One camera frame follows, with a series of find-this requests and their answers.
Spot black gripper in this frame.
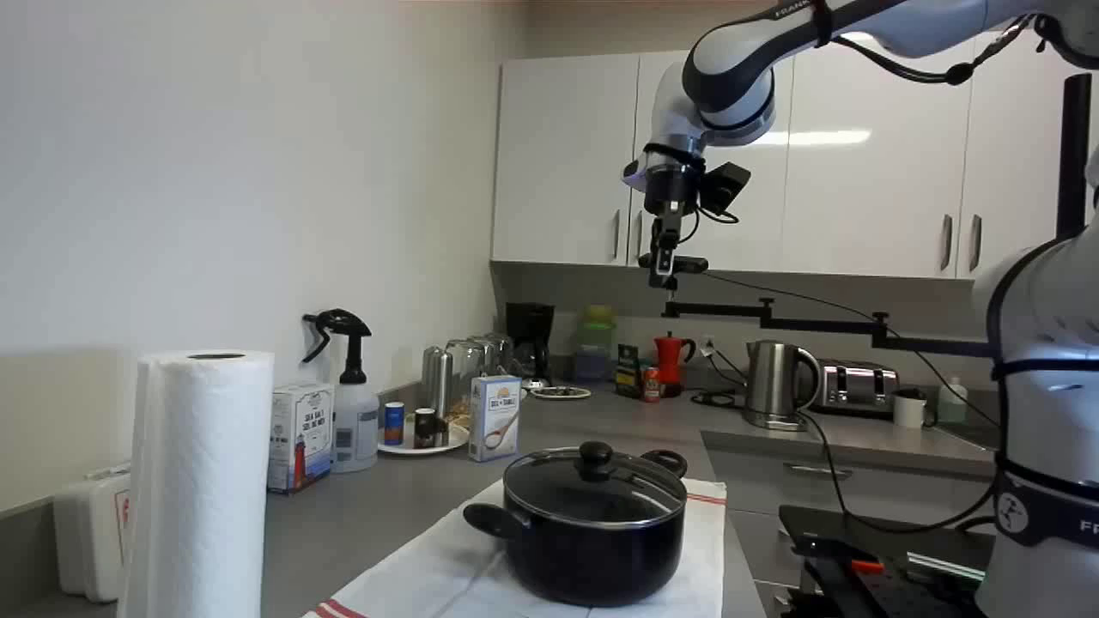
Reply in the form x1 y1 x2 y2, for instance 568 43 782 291
643 157 711 291

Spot glass pot lid black knob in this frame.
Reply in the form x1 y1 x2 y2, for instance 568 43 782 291
502 440 690 533

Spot red moka pot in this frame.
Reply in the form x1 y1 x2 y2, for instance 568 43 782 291
652 330 698 395

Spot green translucent container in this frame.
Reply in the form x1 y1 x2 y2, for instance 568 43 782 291
572 300 620 383

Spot black coffee machine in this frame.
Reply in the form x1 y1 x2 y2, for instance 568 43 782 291
502 297 560 382

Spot stainless steel electric kettle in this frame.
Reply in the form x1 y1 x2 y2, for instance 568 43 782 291
741 335 829 433

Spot small flat dish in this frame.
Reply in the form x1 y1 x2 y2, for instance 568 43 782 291
527 382 596 405

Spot silver toaster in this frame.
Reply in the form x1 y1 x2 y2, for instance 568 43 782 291
817 361 903 417

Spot white carton orange blue print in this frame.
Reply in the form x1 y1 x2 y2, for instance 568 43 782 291
466 370 527 462

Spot white cup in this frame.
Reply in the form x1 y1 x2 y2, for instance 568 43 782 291
895 390 932 433

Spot white round plate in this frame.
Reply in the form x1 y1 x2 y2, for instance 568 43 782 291
374 417 473 460

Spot dark spice jar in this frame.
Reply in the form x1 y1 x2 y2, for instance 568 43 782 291
414 405 442 449

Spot black cooking pot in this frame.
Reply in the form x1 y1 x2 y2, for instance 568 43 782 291
462 447 694 612

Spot spice jar blue label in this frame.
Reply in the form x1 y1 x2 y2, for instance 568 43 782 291
381 399 410 449

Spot clear spray bottle black trigger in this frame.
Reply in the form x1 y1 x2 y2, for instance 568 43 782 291
298 304 385 473

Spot black perforated workbench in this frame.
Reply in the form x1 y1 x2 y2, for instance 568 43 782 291
778 501 995 618

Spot white towel red stripes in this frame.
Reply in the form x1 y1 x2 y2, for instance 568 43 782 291
302 473 734 618

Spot white carton red print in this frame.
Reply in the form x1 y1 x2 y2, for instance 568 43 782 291
268 382 337 498

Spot black vertical pole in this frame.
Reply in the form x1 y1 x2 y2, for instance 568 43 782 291
1056 72 1097 242

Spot white paper towel roll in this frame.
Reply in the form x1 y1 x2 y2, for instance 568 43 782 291
117 345 280 618

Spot white napkin box red logo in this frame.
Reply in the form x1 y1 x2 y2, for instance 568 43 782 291
50 460 139 607

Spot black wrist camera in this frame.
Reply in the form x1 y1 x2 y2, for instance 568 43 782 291
698 157 757 224

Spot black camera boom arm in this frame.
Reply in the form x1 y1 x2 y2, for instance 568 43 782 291
660 296 995 361

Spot black kettle power cable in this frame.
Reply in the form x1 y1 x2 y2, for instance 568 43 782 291
798 409 995 537

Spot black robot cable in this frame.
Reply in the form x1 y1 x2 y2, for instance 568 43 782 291
806 0 1039 88

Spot black clamp red handle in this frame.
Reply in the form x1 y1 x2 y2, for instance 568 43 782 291
800 537 922 590

